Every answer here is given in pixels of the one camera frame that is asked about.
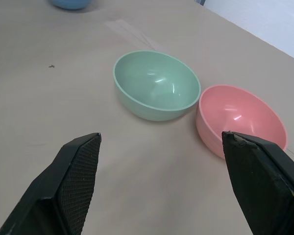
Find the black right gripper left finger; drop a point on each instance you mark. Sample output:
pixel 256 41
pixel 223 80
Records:
pixel 63 186

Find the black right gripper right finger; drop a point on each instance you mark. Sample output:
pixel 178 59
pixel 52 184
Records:
pixel 259 186

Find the pink plastic bowl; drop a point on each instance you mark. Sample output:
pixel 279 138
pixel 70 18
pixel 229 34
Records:
pixel 237 112

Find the green plastic bowl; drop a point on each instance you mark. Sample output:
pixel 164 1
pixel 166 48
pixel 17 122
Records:
pixel 156 83

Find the blue plastic bowl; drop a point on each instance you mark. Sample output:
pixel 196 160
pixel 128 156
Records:
pixel 69 3

